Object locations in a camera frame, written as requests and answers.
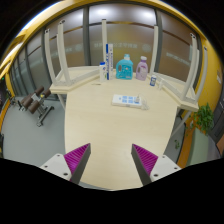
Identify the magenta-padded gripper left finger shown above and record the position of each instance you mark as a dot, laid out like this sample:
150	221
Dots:
77	158

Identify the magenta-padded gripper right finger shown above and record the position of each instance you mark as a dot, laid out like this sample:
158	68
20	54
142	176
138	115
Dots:
145	159

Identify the white power strip blue sockets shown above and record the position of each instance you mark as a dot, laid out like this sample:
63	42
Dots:
121	100

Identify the potted green plant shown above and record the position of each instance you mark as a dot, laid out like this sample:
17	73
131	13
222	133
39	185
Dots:
203	118

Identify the upturned white-legged wooden table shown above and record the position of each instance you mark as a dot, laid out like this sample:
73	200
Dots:
186	98
76	78

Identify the small white pump bottle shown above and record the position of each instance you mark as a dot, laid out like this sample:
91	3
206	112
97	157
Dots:
161	84

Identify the small blue white can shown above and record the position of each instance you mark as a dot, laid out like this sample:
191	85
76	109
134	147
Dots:
153	80

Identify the purple detergent bottle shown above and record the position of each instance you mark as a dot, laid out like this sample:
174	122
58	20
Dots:
142	70

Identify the white body wash bottle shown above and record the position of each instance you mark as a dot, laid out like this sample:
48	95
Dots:
103	72

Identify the blue detergent bottle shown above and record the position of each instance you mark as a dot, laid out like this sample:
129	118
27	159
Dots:
124	69

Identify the tall white toothpaste box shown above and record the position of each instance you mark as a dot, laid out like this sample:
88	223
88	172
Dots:
109	60

